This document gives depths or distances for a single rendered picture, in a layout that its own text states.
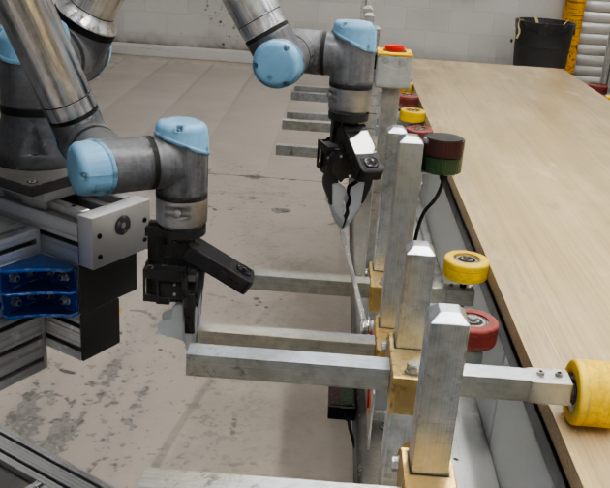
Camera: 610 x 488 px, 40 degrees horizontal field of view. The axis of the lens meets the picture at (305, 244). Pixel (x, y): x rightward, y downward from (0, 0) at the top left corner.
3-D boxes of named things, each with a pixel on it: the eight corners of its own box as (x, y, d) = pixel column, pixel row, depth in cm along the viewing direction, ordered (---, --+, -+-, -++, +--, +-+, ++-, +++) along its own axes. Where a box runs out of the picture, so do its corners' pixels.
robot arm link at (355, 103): (379, 91, 142) (334, 91, 139) (377, 117, 144) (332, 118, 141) (362, 82, 149) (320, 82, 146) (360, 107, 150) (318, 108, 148)
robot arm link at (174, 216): (211, 189, 124) (202, 207, 116) (210, 218, 125) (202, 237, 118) (161, 186, 124) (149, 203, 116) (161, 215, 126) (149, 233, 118)
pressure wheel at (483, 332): (440, 394, 126) (449, 326, 122) (435, 368, 133) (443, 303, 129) (493, 398, 126) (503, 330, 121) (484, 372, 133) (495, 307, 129)
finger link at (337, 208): (333, 219, 156) (336, 171, 153) (345, 229, 151) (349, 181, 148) (318, 220, 155) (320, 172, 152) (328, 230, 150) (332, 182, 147)
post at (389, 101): (361, 290, 182) (381, 86, 166) (360, 282, 187) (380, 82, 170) (381, 292, 182) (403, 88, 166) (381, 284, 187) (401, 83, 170)
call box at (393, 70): (374, 91, 165) (378, 51, 162) (373, 84, 171) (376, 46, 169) (409, 93, 165) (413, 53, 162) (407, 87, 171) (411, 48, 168)
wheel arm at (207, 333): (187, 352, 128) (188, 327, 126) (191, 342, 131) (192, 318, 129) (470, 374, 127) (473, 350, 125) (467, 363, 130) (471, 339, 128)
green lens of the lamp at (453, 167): (421, 173, 118) (423, 159, 118) (417, 162, 124) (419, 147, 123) (463, 176, 118) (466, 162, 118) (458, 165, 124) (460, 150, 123)
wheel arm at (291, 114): (286, 122, 292) (287, 110, 290) (287, 120, 295) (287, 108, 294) (410, 131, 291) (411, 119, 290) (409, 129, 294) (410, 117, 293)
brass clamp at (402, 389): (383, 413, 97) (387, 377, 95) (379, 357, 110) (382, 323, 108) (436, 418, 97) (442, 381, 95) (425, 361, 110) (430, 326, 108)
